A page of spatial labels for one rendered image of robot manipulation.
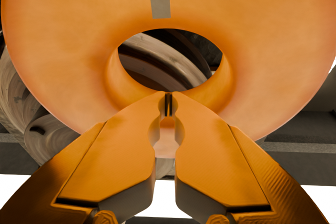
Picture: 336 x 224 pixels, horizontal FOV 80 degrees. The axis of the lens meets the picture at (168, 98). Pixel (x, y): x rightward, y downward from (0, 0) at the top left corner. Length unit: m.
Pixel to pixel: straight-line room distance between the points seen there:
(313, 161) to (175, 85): 9.19
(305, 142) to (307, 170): 3.11
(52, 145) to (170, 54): 0.28
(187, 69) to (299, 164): 8.83
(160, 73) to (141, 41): 0.06
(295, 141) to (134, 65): 5.76
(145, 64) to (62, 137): 0.20
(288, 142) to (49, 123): 5.71
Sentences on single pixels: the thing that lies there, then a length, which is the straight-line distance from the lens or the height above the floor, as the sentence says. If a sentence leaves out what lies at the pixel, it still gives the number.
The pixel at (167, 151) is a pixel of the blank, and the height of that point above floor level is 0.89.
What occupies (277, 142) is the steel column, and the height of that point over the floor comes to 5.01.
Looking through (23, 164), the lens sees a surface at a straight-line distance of 9.24.
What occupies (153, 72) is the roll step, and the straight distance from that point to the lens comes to 0.33.
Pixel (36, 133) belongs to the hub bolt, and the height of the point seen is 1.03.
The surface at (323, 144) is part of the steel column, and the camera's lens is 6.37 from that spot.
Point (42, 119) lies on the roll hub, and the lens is 0.37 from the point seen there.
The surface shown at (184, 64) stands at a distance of 0.34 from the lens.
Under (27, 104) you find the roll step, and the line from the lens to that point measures 0.44.
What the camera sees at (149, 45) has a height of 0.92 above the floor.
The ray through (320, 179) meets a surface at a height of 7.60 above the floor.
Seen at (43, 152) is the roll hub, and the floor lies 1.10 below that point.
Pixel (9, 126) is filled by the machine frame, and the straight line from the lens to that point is 0.93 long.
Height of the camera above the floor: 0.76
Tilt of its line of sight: 45 degrees up
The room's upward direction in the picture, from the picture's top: 179 degrees counter-clockwise
